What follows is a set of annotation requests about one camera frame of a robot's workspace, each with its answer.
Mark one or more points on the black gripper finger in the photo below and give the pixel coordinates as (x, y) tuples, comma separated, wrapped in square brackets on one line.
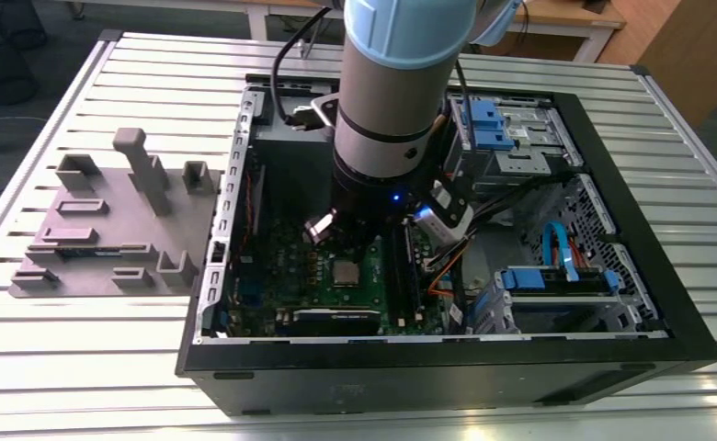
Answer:
[(321, 228)]

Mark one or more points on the silver square CPU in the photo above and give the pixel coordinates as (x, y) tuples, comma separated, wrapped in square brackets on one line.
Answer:
[(347, 273)]

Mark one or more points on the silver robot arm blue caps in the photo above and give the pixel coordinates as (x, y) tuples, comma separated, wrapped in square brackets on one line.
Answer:
[(389, 115)]

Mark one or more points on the CPU socket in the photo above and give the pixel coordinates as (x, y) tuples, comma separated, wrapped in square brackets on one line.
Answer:
[(367, 275)]

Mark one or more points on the grey power supply unit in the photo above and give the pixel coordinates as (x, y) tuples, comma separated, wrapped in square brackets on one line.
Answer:
[(292, 174)]

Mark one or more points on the green motherboard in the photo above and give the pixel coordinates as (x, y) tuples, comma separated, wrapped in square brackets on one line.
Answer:
[(297, 294)]

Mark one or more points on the black RAM slot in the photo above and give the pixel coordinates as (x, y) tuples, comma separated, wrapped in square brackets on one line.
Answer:
[(413, 275), (396, 275)]

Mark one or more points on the black graphics card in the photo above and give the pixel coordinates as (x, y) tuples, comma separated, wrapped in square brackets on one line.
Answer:
[(335, 321)]

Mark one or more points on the grey metal drive cage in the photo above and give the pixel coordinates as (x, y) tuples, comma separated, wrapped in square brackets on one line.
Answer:
[(519, 165)]

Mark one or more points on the hard disk in blue carrier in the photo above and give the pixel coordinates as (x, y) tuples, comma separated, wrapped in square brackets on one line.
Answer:
[(524, 280)]

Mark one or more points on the grey parts rack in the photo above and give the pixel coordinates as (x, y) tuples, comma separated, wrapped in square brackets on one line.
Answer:
[(120, 220)]

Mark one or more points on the black open PC case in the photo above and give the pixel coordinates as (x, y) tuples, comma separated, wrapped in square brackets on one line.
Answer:
[(396, 381)]

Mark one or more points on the dark RAM stick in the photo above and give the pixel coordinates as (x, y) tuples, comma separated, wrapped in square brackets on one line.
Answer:
[(98, 253)]

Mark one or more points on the metal disk bay cage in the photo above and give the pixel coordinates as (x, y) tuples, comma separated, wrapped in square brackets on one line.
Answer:
[(580, 298)]

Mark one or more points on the wooden cabinet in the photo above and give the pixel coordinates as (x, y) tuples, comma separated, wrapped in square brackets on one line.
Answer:
[(696, 55)]

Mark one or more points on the blue plastic bay bracket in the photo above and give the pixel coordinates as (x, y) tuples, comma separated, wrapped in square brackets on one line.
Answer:
[(491, 119)]

